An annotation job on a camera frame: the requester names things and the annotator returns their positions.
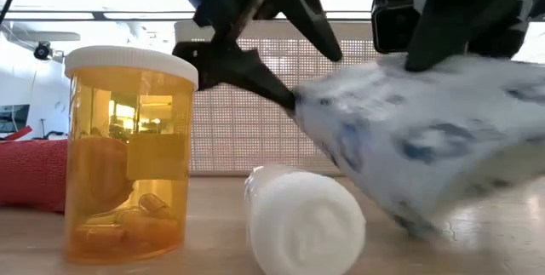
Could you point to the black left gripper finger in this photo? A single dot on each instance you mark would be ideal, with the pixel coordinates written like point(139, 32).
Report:
point(230, 64)
point(306, 11)

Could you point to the red bandage roll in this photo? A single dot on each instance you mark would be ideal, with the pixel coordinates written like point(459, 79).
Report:
point(30, 173)

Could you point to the white perforated plastic basket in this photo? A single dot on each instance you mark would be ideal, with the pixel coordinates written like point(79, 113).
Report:
point(238, 139)

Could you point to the dark wall monitor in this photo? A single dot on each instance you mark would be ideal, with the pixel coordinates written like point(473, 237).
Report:
point(13, 117)

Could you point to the white pouch with blue crosses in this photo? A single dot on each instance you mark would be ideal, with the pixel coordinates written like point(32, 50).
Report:
point(426, 139)

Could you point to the orange pill bottle white cap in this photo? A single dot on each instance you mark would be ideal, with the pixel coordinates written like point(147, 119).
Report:
point(127, 160)

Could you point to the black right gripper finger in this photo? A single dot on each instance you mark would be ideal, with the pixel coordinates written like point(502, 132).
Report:
point(443, 32)

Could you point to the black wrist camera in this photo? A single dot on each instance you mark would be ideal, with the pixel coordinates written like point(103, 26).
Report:
point(394, 24)

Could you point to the black round ceiling camera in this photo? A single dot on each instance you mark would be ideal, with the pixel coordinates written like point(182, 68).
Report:
point(42, 51)

